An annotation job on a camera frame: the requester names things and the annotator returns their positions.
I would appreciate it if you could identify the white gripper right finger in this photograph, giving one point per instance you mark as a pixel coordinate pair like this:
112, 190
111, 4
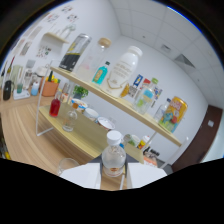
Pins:
145, 174

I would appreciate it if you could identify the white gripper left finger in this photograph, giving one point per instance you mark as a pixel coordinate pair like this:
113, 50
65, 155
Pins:
81, 175

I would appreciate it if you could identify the clear bottle with red label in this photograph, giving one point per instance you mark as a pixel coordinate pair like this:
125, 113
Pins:
114, 160

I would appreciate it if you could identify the silver black soda water can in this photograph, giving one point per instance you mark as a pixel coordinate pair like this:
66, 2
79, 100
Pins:
73, 55

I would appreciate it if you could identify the clear glass tumbler with ice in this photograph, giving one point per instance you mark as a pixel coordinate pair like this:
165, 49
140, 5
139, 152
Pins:
66, 165

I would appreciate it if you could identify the green white mug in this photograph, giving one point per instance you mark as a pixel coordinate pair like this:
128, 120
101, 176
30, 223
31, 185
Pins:
134, 140

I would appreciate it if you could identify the two-tier wooden shelf rack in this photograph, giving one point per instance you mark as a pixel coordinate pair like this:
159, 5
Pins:
86, 133

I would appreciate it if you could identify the clear bottle with cork stopper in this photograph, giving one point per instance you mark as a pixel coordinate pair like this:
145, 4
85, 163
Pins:
69, 121

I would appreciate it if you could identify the small clear water bottle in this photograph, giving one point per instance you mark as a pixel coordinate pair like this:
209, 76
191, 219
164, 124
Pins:
161, 111

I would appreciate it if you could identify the brown wooden door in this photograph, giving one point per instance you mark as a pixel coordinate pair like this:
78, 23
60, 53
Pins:
200, 140

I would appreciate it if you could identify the yellow printed drink can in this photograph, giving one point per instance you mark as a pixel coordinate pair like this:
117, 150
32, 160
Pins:
173, 115

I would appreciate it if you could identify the white bowl with blue rim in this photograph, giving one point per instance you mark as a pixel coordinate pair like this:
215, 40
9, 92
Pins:
79, 105

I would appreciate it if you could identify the red liquid glass bottle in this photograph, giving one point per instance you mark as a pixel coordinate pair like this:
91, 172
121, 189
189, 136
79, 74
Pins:
55, 107

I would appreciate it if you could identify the clear bottle with green cap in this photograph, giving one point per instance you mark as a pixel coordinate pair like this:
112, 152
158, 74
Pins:
145, 98

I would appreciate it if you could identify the green potted plant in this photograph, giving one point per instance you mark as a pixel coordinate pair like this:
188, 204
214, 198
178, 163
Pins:
80, 91

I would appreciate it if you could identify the amber liquid round bottle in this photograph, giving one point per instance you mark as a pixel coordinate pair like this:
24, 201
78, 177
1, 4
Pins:
124, 90

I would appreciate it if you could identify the orange box with fruit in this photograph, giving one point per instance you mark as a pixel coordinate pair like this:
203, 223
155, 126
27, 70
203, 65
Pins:
50, 88

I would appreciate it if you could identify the small pale blue bottle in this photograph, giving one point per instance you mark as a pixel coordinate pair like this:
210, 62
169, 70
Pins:
34, 89

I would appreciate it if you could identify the small teal liquid bottle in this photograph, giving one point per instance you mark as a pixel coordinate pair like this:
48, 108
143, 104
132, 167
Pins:
99, 75

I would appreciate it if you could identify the large white plastic bottle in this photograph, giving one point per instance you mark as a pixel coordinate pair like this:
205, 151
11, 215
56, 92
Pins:
121, 71

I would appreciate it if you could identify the tall glass jar wooden lid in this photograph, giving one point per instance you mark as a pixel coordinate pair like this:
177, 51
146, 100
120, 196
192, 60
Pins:
91, 61

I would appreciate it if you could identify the red white wall poster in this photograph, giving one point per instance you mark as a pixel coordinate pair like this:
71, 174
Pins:
146, 82

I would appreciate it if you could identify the blue wall poster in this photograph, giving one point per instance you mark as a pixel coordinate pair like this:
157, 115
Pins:
138, 80

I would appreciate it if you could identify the wooden wall shelf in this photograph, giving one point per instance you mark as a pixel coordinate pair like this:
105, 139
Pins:
56, 37

